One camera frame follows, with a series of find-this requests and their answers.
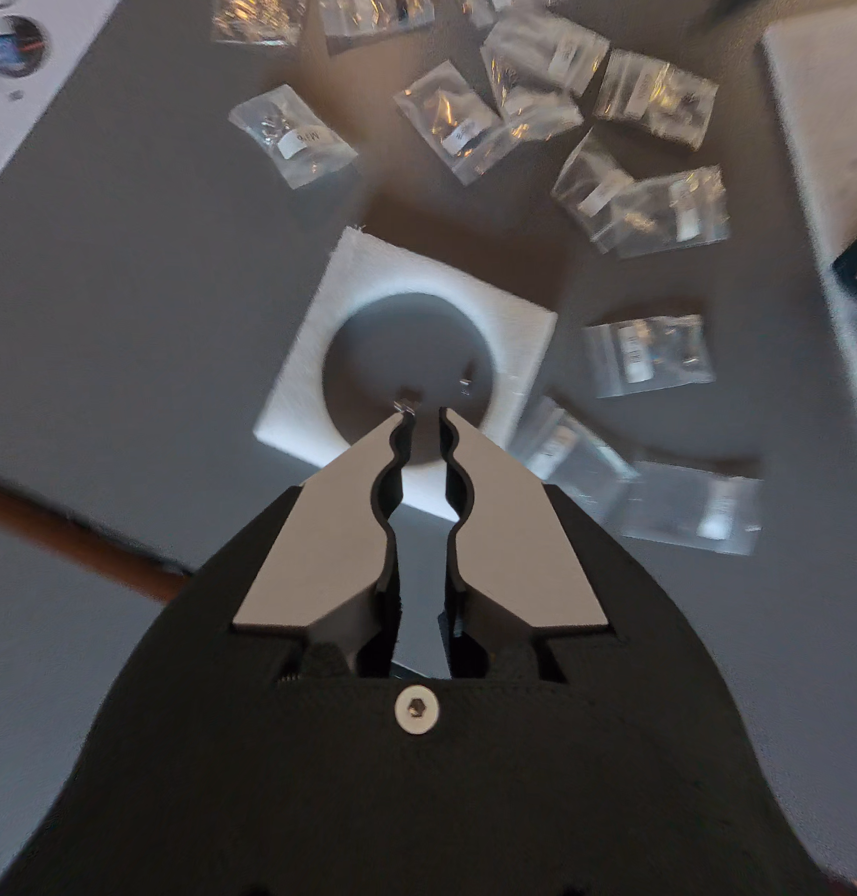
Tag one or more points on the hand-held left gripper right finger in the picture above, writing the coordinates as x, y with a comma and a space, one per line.
526, 560

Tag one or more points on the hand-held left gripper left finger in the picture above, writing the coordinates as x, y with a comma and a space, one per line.
309, 560

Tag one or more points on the white foam square with hole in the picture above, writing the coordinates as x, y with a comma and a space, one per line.
309, 392

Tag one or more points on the small metal screw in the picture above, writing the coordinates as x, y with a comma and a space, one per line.
404, 408

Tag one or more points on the pile of clear screw bags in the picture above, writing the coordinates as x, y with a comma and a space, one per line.
652, 210

